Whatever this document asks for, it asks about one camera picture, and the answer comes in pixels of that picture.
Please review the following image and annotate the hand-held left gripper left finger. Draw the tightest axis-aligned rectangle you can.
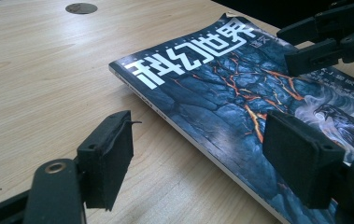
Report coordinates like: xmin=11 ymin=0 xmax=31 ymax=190
xmin=77 ymin=110 xmax=135 ymax=212

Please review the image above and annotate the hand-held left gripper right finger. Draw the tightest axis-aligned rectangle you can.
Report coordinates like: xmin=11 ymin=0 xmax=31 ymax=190
xmin=262 ymin=110 xmax=347 ymax=210

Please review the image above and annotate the grey round cable hole cover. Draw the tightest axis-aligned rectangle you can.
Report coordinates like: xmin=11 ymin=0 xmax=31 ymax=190
xmin=64 ymin=2 xmax=99 ymax=16

